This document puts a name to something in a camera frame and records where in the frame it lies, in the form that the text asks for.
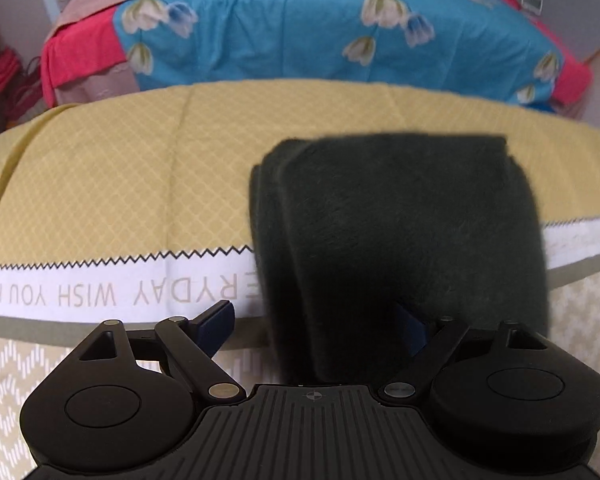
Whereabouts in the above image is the small white device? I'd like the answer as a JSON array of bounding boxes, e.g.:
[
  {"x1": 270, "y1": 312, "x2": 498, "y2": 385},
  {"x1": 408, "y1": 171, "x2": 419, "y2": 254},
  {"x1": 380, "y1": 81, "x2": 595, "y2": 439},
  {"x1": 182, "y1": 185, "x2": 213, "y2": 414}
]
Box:
[{"x1": 520, "y1": 0, "x2": 544, "y2": 16}]

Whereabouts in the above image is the blue floral quilt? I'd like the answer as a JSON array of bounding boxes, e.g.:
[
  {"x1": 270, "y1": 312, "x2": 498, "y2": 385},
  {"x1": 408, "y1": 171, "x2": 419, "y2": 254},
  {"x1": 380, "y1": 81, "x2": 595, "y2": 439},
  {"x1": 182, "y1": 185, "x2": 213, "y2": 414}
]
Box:
[{"x1": 114, "y1": 0, "x2": 565, "y2": 105}]

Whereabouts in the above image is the red clothes pile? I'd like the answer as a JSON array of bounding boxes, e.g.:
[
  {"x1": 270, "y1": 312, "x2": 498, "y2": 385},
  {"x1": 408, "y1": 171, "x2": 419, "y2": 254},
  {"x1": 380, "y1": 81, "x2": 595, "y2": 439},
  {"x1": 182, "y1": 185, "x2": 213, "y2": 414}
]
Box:
[{"x1": 0, "y1": 48, "x2": 43, "y2": 122}]

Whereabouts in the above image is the yellow patterned bed cover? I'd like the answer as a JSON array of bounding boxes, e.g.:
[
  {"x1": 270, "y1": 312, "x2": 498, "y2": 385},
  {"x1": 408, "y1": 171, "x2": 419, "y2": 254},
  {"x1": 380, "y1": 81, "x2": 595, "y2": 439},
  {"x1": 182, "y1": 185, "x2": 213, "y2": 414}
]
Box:
[{"x1": 0, "y1": 80, "x2": 600, "y2": 479}]

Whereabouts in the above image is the dark green knit sweater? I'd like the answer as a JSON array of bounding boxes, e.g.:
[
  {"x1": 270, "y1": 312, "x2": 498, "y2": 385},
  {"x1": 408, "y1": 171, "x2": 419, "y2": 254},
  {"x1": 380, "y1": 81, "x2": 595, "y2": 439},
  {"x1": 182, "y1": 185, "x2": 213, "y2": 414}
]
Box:
[{"x1": 249, "y1": 132, "x2": 548, "y2": 386}]

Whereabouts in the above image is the red bed sheet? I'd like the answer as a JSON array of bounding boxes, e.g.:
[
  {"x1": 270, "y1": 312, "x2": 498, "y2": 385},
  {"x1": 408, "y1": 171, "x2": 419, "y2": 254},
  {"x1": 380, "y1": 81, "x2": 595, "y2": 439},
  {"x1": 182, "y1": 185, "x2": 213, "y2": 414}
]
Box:
[{"x1": 41, "y1": 6, "x2": 126, "y2": 107}]

